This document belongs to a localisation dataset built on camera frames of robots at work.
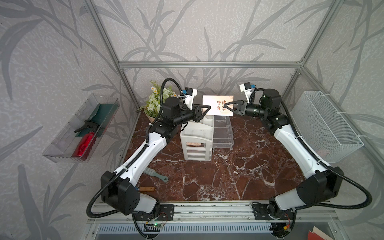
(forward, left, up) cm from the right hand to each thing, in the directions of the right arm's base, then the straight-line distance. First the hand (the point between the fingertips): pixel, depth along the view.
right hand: (225, 105), depth 68 cm
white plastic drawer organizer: (-8, +13, -15) cm, 22 cm away
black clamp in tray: (-7, +60, -4) cm, 60 cm away
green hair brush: (-17, +40, -38) cm, 57 cm away
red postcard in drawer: (-1, +15, -32) cm, 35 cm away
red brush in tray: (-18, +57, -3) cm, 60 cm away
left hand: (-1, +7, -1) cm, 7 cm away
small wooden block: (-25, +41, -38) cm, 61 cm away
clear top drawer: (+2, -2, -29) cm, 29 cm away
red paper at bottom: (-46, -42, -39) cm, 73 cm away
